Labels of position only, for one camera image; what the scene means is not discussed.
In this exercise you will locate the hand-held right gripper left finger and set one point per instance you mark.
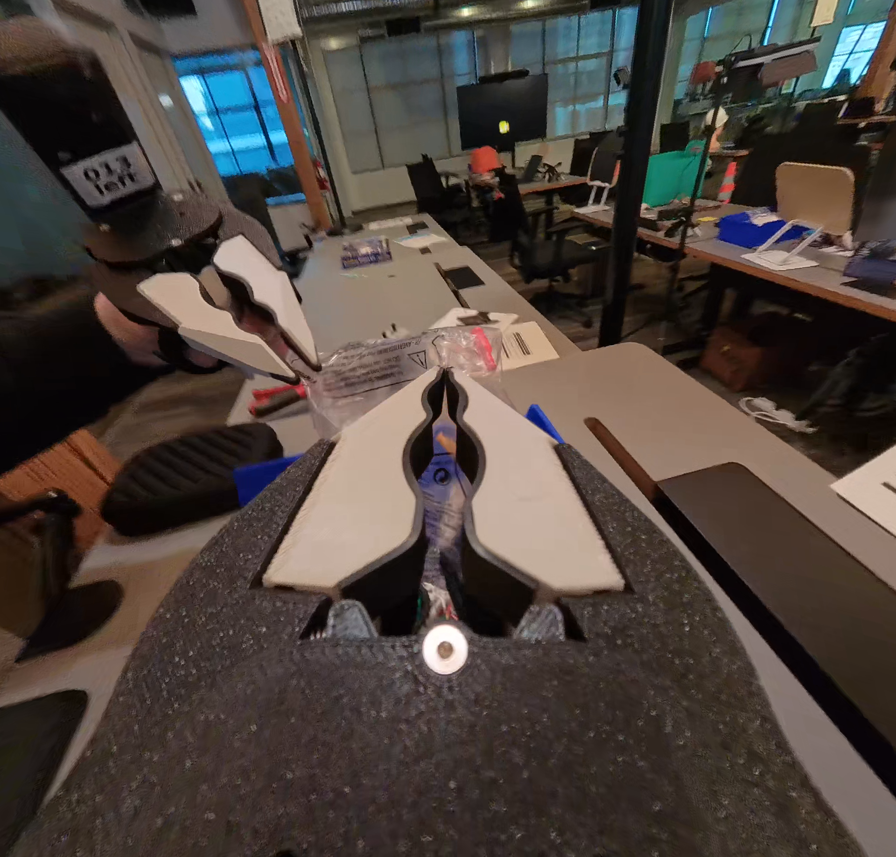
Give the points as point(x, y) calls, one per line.
point(350, 514)

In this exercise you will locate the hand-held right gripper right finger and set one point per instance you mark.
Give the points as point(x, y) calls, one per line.
point(539, 514)

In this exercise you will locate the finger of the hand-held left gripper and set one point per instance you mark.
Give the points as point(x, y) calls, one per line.
point(203, 318)
point(269, 283)

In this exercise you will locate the blue plastic bin with sticker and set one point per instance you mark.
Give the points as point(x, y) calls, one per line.
point(266, 479)

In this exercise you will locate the clear bag of rods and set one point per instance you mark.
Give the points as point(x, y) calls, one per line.
point(378, 374)

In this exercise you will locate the person's left hand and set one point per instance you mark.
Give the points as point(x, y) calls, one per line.
point(133, 332)

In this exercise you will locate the blue printed box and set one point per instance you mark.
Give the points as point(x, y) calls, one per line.
point(365, 253)

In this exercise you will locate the red toy clamp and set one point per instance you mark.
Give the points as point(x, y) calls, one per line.
point(276, 401)

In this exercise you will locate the white paper sheet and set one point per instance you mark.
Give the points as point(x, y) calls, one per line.
point(420, 240)
point(390, 224)
point(868, 482)

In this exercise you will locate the black bumpy cushion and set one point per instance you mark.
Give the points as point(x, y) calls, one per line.
point(189, 479)

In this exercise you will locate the white sheet with red label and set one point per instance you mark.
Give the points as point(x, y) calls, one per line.
point(532, 346)

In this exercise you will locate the wooden partition panel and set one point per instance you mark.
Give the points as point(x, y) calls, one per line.
point(77, 465)

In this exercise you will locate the white booklet with black picture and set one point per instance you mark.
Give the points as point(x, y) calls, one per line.
point(476, 319)

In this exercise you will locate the black office chair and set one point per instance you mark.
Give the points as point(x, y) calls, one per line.
point(546, 241)

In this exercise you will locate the black table inset panel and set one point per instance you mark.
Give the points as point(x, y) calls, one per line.
point(805, 577)

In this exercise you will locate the small blue bin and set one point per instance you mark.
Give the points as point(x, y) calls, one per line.
point(749, 231)

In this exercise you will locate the long grey background table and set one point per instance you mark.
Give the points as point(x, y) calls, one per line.
point(805, 280)

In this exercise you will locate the black metal pole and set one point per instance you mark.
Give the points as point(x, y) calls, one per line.
point(637, 171)

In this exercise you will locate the orange traffic cone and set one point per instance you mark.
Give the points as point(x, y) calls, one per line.
point(729, 182)

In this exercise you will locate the white stand with tan board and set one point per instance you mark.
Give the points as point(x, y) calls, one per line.
point(815, 196)

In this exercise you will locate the black wall screen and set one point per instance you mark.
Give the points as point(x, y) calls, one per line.
point(502, 112)

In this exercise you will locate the black post with foot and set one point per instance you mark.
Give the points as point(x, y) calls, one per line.
point(63, 619)

